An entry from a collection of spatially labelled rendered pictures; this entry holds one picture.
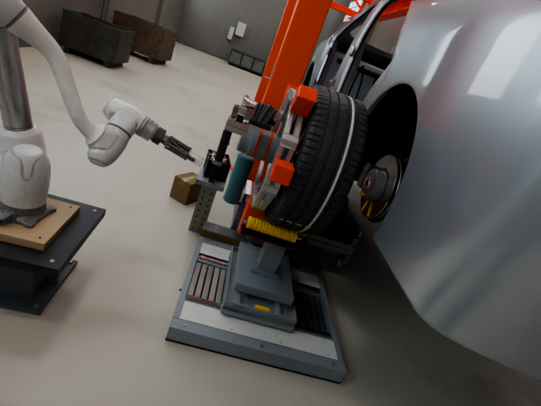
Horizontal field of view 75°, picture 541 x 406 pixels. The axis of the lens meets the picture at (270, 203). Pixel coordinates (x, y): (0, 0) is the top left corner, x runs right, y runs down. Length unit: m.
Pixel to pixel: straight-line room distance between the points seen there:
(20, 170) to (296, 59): 1.35
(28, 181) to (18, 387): 0.70
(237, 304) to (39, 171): 0.98
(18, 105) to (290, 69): 1.24
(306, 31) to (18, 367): 1.88
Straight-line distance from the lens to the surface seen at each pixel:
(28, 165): 1.58
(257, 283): 1.79
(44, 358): 1.61
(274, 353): 1.72
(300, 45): 2.02
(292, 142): 1.38
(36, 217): 1.67
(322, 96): 1.49
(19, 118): 1.73
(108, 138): 1.52
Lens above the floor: 1.23
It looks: 22 degrees down
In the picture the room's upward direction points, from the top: 22 degrees clockwise
